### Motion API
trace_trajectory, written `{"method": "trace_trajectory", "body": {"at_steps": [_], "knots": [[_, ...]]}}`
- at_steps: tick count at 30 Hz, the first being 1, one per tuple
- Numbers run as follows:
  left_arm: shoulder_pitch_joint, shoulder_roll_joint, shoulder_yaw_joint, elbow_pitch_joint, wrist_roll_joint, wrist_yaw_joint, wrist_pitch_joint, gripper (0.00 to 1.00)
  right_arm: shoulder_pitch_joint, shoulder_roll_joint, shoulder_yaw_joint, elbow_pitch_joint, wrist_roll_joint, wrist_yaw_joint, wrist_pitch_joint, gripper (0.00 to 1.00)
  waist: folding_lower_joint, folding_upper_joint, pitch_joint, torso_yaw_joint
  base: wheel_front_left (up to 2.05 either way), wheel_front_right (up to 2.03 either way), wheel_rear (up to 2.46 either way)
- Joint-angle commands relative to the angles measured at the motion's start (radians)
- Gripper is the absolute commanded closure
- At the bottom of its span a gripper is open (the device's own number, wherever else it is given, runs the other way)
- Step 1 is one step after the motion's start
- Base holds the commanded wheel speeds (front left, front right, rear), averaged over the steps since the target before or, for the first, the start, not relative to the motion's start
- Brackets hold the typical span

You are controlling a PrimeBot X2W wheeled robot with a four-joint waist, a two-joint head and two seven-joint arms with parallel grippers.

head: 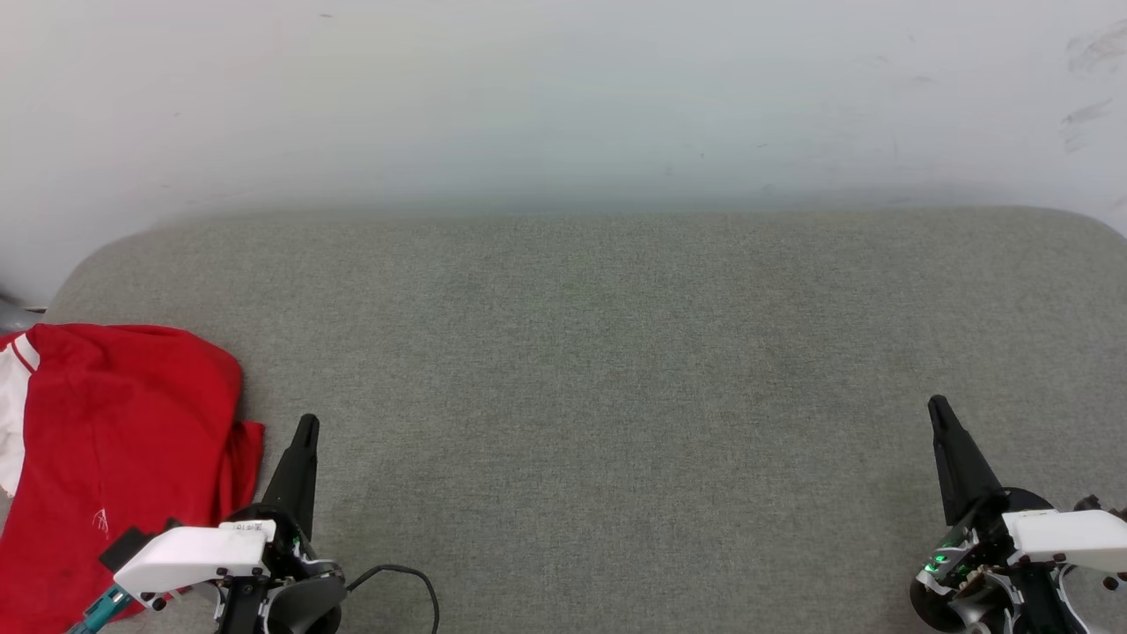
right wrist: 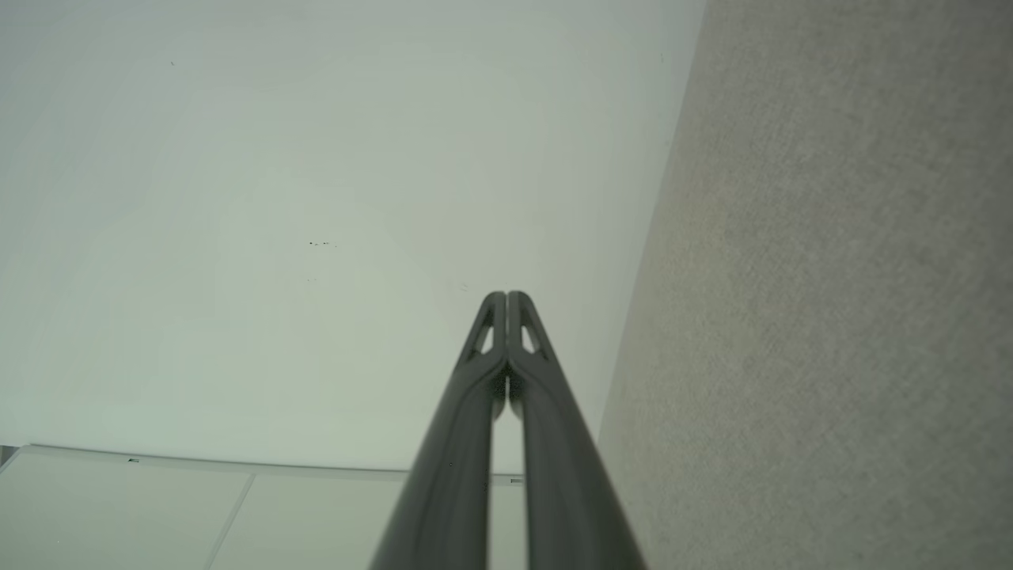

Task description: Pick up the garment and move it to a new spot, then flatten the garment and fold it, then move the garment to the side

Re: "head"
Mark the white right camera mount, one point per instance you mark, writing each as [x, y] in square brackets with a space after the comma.
[1065, 537]

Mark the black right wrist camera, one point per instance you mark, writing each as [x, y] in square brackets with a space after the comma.
[1090, 504]

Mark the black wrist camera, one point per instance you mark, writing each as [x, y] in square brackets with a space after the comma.
[1090, 504]
[123, 548]

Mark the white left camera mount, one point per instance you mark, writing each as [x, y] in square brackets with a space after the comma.
[194, 555]

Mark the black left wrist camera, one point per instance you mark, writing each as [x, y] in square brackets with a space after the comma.
[123, 548]

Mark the red and white shirt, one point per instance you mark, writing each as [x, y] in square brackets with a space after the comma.
[114, 423]

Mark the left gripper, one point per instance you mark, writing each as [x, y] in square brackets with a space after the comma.
[290, 599]

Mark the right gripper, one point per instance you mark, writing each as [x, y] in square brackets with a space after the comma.
[977, 581]

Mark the teal left camera plug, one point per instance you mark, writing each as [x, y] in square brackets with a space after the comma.
[101, 608]

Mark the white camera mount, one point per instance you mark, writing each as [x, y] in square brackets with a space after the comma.
[1065, 537]
[194, 555]

